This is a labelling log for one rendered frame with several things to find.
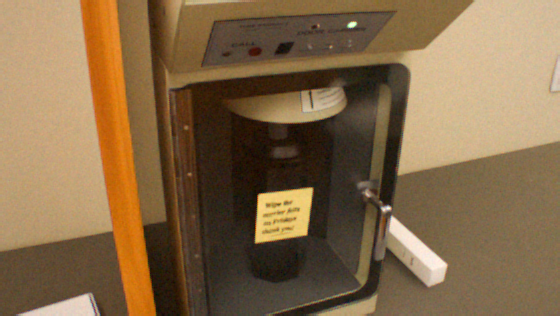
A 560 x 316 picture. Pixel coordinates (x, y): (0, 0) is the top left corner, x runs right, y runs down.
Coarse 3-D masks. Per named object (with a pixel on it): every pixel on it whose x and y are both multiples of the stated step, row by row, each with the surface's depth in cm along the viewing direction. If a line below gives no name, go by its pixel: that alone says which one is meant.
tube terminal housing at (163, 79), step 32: (160, 0) 51; (160, 32) 53; (160, 64) 57; (256, 64) 58; (288, 64) 59; (320, 64) 61; (352, 64) 63; (160, 96) 60; (160, 128) 65; (160, 160) 70
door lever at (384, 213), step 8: (368, 192) 71; (376, 192) 72; (368, 200) 71; (376, 200) 70; (376, 208) 69; (384, 208) 68; (384, 216) 68; (376, 224) 69; (384, 224) 69; (376, 232) 70; (384, 232) 69; (376, 240) 70; (384, 240) 70; (376, 248) 71; (384, 248) 71; (376, 256) 71
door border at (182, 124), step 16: (176, 96) 55; (192, 112) 56; (176, 128) 56; (192, 128) 57; (192, 144) 58; (176, 160) 58; (192, 160) 59; (176, 176) 59; (192, 176) 60; (192, 192) 61; (192, 208) 62; (192, 224) 63; (192, 240) 64; (192, 256) 65; (192, 272) 66; (192, 288) 67; (192, 304) 68
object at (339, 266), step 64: (384, 64) 64; (256, 128) 60; (320, 128) 64; (384, 128) 68; (256, 192) 64; (320, 192) 68; (384, 192) 73; (256, 256) 69; (320, 256) 74; (384, 256) 79
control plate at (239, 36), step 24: (216, 24) 45; (240, 24) 46; (264, 24) 47; (288, 24) 48; (336, 24) 51; (360, 24) 52; (384, 24) 53; (216, 48) 49; (240, 48) 50; (264, 48) 52; (312, 48) 55; (336, 48) 56; (360, 48) 58
